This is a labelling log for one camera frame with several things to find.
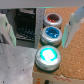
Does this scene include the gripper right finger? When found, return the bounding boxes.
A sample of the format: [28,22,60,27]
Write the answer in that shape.
[61,7,84,50]

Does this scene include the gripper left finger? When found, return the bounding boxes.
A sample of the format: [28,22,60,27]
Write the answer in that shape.
[0,12,17,48]

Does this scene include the red button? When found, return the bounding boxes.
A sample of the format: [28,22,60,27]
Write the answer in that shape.
[43,12,63,28]

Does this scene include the blue button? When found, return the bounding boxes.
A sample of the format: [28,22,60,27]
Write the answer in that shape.
[40,25,63,46]

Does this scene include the green button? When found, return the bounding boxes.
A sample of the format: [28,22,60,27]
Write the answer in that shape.
[34,45,62,72]

